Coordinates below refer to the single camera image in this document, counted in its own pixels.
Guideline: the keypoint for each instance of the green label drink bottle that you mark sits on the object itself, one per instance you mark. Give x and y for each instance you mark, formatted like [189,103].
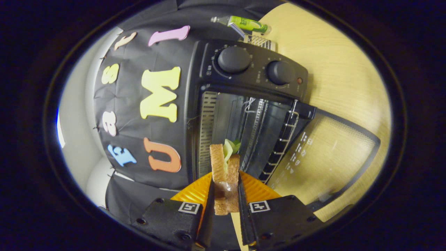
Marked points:
[249,24]

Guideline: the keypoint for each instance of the black toaster oven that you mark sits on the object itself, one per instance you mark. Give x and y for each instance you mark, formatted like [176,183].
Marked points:
[244,80]

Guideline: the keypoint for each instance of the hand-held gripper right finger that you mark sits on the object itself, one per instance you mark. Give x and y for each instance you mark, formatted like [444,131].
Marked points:
[243,216]

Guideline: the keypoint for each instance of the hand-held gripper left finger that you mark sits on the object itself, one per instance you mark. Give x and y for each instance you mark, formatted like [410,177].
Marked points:
[209,216]

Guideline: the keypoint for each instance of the toast sandwich with lettuce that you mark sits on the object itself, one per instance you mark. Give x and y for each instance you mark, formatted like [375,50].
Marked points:
[226,195]

